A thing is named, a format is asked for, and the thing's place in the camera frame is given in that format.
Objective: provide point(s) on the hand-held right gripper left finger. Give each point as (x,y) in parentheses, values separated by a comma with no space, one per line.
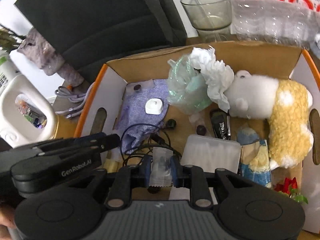
(147,172)

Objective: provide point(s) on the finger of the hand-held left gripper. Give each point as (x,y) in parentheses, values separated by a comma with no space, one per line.
(75,151)
(100,138)

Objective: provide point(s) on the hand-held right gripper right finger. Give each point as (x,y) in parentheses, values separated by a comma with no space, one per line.
(177,172)

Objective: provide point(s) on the small clear sachet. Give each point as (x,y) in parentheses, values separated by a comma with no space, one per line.
(161,170)

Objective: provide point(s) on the white cotton swab box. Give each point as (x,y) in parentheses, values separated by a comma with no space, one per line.
(210,152)

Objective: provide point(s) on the purple cloth pouch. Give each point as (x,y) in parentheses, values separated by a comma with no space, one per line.
(140,122)

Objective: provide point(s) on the red cardboard box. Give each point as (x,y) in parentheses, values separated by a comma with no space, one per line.
(112,85)

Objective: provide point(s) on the white round cap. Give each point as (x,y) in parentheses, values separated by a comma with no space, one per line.
(154,106)

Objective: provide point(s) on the black snack wrapper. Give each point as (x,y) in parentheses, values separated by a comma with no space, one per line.
(220,125)

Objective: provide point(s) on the iridescent plastic bag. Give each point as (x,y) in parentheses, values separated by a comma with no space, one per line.
(187,92)

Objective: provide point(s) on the blue and yellow wrapper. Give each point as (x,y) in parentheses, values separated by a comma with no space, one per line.
(257,160)

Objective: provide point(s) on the white tissue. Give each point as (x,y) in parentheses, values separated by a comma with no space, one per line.
(215,75)

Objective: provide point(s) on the red artificial flower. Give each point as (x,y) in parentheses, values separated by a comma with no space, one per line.
(287,185)

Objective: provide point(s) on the white and yellow plush sheep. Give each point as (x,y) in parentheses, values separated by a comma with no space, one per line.
(287,120)

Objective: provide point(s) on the person's left hand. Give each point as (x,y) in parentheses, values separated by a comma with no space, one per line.
(4,217)

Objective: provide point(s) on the pale yellow packet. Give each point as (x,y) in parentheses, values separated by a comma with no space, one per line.
(111,163)

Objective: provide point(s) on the white detergent bottle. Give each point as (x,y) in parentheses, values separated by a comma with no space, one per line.
(10,120)

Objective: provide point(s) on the dried flower bouquet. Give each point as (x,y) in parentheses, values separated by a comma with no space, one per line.
(47,57)

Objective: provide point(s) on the glass cup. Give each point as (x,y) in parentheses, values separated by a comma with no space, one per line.
(207,15)

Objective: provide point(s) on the clear stirrer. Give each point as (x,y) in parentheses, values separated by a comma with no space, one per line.
(197,2)

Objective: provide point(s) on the clear water bottle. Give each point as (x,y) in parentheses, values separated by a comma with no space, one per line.
(310,17)
(247,12)
(282,15)

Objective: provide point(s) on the white round speaker figure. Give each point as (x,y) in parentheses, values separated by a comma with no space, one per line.
(315,42)

